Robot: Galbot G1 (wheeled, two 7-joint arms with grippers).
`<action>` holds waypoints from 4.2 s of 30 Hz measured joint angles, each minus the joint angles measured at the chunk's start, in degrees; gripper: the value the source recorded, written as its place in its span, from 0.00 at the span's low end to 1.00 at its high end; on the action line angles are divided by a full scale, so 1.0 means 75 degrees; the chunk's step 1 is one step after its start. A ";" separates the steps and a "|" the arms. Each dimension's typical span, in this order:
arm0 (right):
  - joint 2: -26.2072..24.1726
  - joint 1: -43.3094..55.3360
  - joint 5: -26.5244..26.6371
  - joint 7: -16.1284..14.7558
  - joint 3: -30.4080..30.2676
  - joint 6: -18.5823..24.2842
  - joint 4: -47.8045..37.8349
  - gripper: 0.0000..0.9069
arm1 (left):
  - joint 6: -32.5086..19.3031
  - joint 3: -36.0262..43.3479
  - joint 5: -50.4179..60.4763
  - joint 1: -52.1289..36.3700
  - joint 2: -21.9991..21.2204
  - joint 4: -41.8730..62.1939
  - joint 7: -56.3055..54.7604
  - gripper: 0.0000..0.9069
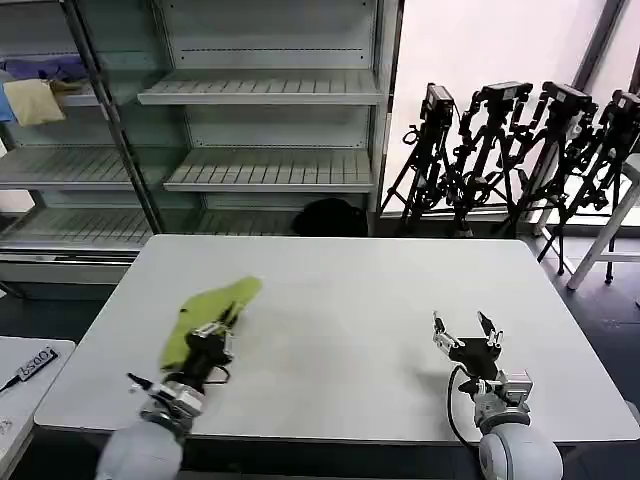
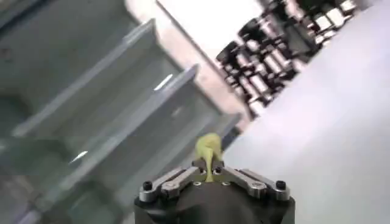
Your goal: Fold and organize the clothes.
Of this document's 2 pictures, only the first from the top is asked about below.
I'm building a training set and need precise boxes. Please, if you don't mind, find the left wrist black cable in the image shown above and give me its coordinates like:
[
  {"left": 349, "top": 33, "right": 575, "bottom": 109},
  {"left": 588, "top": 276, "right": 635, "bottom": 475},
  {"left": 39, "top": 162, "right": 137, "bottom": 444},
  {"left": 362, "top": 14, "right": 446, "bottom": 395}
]
[{"left": 202, "top": 363, "right": 232, "bottom": 387}]

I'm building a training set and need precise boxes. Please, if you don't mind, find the small white side table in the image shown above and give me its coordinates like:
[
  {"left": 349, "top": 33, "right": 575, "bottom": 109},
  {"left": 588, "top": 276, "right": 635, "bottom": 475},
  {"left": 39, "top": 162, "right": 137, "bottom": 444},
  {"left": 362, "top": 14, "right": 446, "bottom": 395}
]
[{"left": 0, "top": 335, "right": 76, "bottom": 480}]

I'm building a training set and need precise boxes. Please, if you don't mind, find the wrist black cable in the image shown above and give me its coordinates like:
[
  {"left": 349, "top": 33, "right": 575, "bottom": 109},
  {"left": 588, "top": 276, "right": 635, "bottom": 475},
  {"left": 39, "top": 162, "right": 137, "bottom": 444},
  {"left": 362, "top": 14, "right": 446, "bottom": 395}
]
[
  {"left": 446, "top": 364, "right": 482, "bottom": 447},
  {"left": 202, "top": 363, "right": 232, "bottom": 387}
]

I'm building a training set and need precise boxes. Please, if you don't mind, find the dark metal rack with cloths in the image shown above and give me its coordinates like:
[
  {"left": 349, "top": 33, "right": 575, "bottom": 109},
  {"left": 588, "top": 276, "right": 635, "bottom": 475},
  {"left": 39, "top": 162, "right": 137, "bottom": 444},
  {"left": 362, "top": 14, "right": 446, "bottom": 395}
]
[{"left": 0, "top": 0, "right": 166, "bottom": 301}]

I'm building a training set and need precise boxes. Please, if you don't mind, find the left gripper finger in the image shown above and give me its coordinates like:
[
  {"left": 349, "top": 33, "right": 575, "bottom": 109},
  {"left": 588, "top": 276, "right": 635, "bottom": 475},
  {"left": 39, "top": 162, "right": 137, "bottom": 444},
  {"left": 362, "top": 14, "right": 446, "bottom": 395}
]
[
  {"left": 192, "top": 302, "right": 239, "bottom": 339},
  {"left": 222, "top": 301, "right": 247, "bottom": 352}
]

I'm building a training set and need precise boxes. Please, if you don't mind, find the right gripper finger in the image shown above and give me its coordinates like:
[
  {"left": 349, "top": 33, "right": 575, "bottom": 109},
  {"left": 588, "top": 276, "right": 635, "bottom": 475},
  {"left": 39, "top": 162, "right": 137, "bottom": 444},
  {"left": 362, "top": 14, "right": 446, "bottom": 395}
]
[
  {"left": 477, "top": 310, "right": 504, "bottom": 349},
  {"left": 431, "top": 310, "right": 464, "bottom": 353}
]

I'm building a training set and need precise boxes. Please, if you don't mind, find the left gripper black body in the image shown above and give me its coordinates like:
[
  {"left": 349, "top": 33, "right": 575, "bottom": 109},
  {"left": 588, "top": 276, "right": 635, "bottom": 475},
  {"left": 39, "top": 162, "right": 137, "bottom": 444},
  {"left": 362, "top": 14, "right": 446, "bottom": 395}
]
[{"left": 174, "top": 332, "right": 234, "bottom": 389}]

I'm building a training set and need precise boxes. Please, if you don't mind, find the grey empty shelf unit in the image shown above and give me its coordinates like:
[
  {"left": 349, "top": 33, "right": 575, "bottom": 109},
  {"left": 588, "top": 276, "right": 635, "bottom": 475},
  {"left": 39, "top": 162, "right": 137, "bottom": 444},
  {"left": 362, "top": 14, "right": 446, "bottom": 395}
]
[{"left": 137, "top": 0, "right": 404, "bottom": 239}]

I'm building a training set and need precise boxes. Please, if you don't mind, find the black device with white digits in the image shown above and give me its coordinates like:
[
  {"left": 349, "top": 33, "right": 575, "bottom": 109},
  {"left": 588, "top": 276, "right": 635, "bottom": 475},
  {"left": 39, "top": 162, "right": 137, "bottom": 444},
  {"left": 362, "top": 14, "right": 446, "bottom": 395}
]
[{"left": 17, "top": 346, "right": 62, "bottom": 382}]

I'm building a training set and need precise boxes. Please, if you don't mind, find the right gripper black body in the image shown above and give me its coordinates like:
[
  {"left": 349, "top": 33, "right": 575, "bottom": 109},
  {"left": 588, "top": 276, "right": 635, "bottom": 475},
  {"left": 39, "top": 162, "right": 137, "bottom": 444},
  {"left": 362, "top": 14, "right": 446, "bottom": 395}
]
[{"left": 447, "top": 338, "right": 501, "bottom": 384}]

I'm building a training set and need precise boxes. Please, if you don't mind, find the green cloth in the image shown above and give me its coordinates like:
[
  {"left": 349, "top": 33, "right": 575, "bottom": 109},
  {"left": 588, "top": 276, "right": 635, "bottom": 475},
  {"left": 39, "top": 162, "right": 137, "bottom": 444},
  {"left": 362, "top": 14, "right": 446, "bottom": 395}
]
[{"left": 158, "top": 276, "right": 265, "bottom": 372}]

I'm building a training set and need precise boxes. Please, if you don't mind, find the black tripod with camera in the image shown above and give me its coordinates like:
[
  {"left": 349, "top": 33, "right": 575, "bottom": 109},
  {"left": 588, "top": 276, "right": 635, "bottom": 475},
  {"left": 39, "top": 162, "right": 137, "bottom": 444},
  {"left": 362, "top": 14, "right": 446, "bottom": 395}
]
[
  {"left": 449, "top": 80, "right": 534, "bottom": 239},
  {"left": 537, "top": 89, "right": 640, "bottom": 286},
  {"left": 379, "top": 83, "right": 459, "bottom": 236},
  {"left": 514, "top": 80, "right": 599, "bottom": 274}
]

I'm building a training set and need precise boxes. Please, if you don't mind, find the white table frame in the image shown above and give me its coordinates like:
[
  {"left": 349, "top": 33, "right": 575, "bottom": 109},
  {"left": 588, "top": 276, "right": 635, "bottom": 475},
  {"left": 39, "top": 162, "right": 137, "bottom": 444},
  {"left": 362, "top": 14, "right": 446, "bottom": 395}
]
[{"left": 567, "top": 152, "right": 640, "bottom": 291}]

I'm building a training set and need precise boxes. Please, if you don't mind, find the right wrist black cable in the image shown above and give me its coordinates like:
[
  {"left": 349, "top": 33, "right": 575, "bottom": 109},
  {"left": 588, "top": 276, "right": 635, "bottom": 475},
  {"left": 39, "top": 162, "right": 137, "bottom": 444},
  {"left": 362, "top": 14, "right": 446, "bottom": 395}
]
[{"left": 446, "top": 364, "right": 482, "bottom": 447}]

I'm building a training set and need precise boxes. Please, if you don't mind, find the black bag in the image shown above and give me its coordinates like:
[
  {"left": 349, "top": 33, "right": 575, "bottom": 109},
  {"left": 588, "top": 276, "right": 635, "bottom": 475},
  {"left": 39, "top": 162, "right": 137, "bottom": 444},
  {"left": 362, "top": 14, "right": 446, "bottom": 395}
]
[{"left": 292, "top": 198, "right": 369, "bottom": 237}]

